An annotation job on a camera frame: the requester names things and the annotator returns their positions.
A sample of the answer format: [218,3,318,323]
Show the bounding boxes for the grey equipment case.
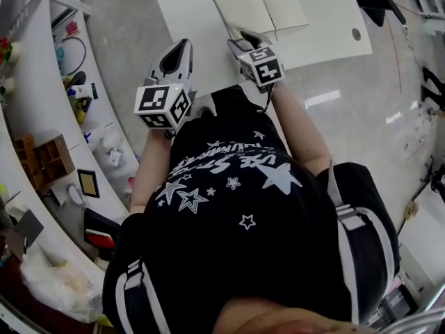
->
[368,276,420,328]

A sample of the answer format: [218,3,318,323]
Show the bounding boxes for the white notebook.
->
[207,0,310,43]

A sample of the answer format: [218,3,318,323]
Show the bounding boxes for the person's right forearm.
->
[269,81,334,177]

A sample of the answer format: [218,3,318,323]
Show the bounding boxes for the clear plastic bag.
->
[19,252,104,324]

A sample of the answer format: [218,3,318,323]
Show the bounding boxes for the black star print t-shirt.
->
[102,111,401,334]

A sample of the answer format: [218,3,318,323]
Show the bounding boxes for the black picture frame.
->
[76,168,102,200]

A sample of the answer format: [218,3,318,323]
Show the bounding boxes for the grey square board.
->
[13,209,45,247]

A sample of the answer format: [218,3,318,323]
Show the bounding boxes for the black cable loop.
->
[60,35,88,77]

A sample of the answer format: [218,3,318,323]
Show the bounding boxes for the black floor stand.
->
[419,65,445,111]

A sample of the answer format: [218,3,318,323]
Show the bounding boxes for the yellow tool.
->
[74,97,92,125]

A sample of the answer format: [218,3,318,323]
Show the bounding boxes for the grey shoulder strap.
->
[122,257,172,334]
[326,158,366,325]

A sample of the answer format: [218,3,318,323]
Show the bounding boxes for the white paper packet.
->
[108,147,124,168]

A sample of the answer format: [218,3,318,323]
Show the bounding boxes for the thin floor cable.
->
[385,12,404,96]

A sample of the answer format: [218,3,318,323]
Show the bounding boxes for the person's chin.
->
[211,297,378,334]

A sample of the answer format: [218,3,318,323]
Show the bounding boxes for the teal bottle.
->
[54,45,66,76]

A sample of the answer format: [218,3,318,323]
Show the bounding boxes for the black tripod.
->
[410,154,445,203]

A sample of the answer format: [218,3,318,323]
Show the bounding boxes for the white oval device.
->
[67,184,85,207]

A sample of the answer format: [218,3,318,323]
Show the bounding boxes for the white bottle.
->
[67,84,92,99]

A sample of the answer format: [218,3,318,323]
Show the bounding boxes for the wooden compartment organiser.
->
[13,132,76,191]

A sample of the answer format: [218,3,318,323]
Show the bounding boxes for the person's left forearm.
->
[128,129,175,216]

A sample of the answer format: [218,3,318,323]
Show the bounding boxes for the white shelf unit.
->
[0,0,140,334]

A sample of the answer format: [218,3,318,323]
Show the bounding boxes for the red artificial flowers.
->
[0,37,13,65]

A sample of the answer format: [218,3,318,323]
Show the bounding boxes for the person's black trousers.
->
[210,84,273,142]

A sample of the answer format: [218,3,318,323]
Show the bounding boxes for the blue capped spray bottle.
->
[82,123,115,150]

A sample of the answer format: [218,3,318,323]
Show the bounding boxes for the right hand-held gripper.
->
[227,30,286,88]

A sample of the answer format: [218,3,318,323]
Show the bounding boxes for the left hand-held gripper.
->
[133,38,197,140]

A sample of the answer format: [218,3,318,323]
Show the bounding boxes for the beige power socket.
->
[403,200,419,221]

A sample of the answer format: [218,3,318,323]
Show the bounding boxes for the red and black box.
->
[83,207,121,251]

